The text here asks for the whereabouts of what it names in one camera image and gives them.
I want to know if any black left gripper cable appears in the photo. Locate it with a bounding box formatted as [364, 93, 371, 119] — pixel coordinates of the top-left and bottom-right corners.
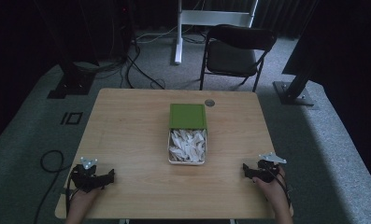
[33, 149, 74, 224]

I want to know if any black folding chair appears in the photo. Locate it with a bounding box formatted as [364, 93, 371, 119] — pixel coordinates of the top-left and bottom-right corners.
[199, 24, 278, 93]

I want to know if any black stand with base plate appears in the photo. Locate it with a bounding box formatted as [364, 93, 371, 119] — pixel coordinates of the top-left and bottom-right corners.
[47, 0, 101, 100]

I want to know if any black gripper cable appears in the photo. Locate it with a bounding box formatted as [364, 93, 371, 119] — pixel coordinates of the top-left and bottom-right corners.
[33, 149, 74, 224]
[266, 161, 293, 209]

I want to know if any white box drawer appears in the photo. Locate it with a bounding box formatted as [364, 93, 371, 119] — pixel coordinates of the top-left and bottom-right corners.
[167, 127, 208, 166]

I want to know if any person's right hand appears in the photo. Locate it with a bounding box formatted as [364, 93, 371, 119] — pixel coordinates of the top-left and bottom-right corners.
[251, 166, 290, 207]

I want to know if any black floor cable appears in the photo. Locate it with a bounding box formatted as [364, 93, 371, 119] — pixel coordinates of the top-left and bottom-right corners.
[120, 43, 166, 91]

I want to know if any white metal stand frame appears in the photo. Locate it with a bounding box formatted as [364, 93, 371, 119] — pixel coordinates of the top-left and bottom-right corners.
[174, 0, 260, 65]

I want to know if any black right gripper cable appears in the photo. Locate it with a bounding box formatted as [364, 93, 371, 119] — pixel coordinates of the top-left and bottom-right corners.
[266, 161, 293, 209]

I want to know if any black slanted post with base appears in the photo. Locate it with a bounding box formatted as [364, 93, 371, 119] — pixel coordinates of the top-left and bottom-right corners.
[272, 55, 316, 107]

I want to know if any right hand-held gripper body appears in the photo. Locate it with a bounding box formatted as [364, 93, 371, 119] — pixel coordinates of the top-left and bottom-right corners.
[251, 151, 288, 184]

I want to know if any white floor cable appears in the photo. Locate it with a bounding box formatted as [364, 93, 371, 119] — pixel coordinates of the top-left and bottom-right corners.
[135, 24, 206, 45]

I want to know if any person's left hand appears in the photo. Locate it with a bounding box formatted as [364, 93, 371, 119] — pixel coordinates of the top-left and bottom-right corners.
[68, 186, 104, 216]

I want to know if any pile of white paper scraps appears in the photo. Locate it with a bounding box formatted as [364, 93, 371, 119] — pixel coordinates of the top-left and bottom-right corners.
[169, 129, 207, 163]

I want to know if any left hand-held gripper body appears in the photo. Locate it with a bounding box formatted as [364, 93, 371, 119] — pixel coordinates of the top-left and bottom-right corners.
[70, 157, 107, 193]

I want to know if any green box sleeve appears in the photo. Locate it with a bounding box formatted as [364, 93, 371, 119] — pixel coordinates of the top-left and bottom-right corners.
[168, 103, 208, 131]

